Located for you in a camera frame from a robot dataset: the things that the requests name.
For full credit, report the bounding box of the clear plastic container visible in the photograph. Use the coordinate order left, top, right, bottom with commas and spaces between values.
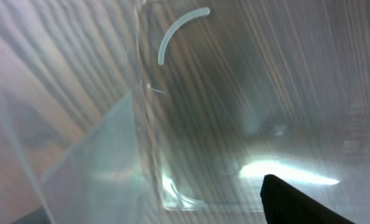
0, 1, 370, 223

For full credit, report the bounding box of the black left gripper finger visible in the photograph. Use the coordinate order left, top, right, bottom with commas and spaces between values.
260, 174, 353, 224

